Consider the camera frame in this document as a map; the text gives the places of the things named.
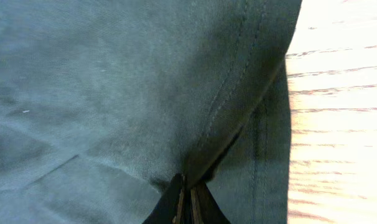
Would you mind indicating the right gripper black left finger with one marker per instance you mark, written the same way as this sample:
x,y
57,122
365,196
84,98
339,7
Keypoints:
x,y
166,209

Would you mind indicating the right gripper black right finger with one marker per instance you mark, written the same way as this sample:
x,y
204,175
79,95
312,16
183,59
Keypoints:
x,y
203,207

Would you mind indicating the black t-shirt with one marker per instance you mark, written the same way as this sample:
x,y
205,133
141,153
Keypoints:
x,y
107,107

